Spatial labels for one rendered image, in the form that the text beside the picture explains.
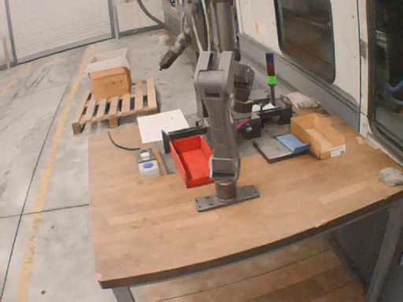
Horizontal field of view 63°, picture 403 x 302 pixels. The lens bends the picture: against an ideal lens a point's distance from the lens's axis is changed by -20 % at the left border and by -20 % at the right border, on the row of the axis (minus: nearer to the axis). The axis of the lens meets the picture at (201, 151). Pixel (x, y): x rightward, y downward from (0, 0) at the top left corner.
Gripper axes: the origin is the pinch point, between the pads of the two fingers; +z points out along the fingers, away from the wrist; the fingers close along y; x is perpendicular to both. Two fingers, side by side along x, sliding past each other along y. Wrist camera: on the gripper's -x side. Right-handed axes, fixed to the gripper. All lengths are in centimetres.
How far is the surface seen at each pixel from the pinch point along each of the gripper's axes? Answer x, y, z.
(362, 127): -58, -10, 5
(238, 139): -3.1, 2.1, 12.7
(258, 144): -7.2, -6.7, 5.8
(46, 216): 118, 61, 148
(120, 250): 49, -44, -9
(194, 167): 18.4, -10.6, 6.4
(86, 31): 102, 799, 481
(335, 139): -36.0, -16.7, -1.7
